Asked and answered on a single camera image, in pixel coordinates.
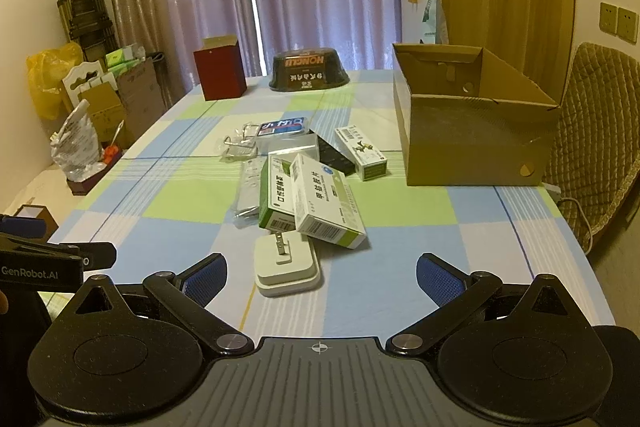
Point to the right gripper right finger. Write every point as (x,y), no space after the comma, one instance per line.
(460,298)

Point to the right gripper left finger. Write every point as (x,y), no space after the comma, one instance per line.
(181,299)

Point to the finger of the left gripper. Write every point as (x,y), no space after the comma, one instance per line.
(30,228)

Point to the white remote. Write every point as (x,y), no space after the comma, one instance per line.
(246,206)

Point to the white square night light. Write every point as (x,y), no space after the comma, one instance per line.
(285,263)

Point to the green white medicine box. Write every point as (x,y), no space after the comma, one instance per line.
(276,208)

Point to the white ointment box green bird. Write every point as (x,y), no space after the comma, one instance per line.
(369,162)

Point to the white green Mecobalamin box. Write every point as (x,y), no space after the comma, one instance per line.
(324,205)

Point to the metal hooks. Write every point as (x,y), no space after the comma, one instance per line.
(242,144)

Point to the black remote control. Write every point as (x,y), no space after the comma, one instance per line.
(333,158)

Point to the blue label clear plastic case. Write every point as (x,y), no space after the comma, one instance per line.
(273,132)

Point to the white crumpled plastic bag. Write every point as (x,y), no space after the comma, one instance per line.
(76,148)

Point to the yellow plastic bag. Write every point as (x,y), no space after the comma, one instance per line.
(45,73)

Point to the stacked cardboard boxes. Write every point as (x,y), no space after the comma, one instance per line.
(122,91)

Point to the open cardboard box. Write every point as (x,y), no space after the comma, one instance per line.
(468,118)

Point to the quilted tan chair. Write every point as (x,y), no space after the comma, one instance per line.
(595,155)

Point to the black folding step ladder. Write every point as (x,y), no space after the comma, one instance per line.
(87,23)

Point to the dark red paper box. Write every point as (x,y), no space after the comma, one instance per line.
(220,68)

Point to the black Hongli noodle bowl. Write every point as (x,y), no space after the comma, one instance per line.
(307,70)

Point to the green white paper bag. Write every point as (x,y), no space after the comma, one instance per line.
(434,28)

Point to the orange handled screwdriver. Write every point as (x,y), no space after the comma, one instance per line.
(112,150)

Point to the double wall socket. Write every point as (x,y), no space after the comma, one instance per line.
(619,22)

